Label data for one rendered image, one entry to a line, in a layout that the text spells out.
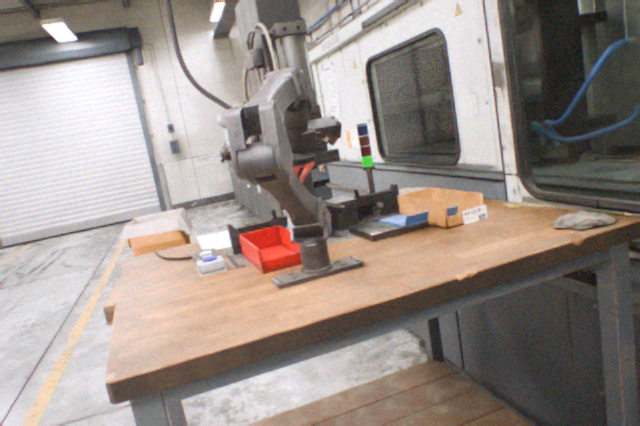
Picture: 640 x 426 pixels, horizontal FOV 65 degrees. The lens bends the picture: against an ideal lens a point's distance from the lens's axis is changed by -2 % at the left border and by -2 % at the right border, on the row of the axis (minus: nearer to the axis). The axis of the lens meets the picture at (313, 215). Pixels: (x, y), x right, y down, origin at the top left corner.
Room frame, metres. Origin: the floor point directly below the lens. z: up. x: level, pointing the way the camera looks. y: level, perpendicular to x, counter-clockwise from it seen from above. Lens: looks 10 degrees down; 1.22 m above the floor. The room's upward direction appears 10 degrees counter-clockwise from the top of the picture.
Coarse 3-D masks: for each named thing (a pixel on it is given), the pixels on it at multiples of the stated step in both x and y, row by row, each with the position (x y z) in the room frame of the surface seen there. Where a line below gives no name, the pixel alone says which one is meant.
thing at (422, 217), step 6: (396, 216) 1.43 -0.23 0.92; (402, 216) 1.42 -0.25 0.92; (408, 216) 1.29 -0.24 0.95; (414, 216) 1.29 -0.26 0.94; (420, 216) 1.30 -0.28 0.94; (426, 216) 1.31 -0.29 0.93; (390, 222) 1.37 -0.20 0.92; (396, 222) 1.35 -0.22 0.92; (402, 222) 1.34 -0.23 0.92; (408, 222) 1.30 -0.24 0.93; (414, 222) 1.31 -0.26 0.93; (420, 222) 1.31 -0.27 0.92
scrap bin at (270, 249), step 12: (276, 228) 1.43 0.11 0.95; (240, 240) 1.38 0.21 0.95; (252, 240) 1.41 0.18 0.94; (264, 240) 1.42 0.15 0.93; (276, 240) 1.43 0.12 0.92; (288, 240) 1.35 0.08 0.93; (252, 252) 1.24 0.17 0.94; (264, 252) 1.37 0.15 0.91; (276, 252) 1.34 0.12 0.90; (288, 252) 1.32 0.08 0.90; (264, 264) 1.17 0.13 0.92; (276, 264) 1.17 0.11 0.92; (288, 264) 1.18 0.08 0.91
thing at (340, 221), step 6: (348, 204) 1.49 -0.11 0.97; (354, 204) 1.50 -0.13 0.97; (330, 210) 1.48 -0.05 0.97; (348, 210) 1.49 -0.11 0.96; (354, 210) 1.50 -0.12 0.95; (288, 216) 1.48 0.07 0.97; (330, 216) 1.53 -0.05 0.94; (336, 216) 1.49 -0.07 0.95; (342, 216) 1.49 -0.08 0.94; (348, 216) 1.49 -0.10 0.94; (354, 216) 1.50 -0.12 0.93; (336, 222) 1.50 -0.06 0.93; (342, 222) 1.48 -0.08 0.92; (348, 222) 1.49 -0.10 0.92; (354, 222) 1.50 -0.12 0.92; (336, 228) 1.51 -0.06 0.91; (342, 228) 1.48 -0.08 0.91; (348, 228) 1.49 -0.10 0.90
